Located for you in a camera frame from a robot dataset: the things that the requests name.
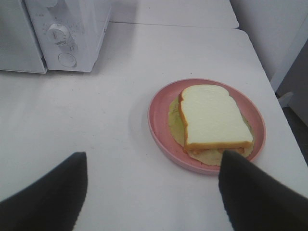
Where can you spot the white upper power knob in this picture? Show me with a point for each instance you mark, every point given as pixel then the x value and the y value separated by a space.
pixel 49 3

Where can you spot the white timer knob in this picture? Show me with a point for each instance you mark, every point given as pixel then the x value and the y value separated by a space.
pixel 58 34

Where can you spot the pink round plate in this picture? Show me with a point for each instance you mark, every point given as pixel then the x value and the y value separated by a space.
pixel 158 123

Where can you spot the round white door button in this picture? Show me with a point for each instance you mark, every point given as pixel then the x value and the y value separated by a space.
pixel 67 60

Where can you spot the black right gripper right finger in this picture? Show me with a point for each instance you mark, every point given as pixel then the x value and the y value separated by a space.
pixel 255 201

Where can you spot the white bread sandwich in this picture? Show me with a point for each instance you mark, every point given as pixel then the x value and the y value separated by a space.
pixel 205 121

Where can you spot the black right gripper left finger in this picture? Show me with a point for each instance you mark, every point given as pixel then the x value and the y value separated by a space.
pixel 52 203

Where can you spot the white microwave oven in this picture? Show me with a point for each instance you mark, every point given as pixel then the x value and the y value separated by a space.
pixel 87 22

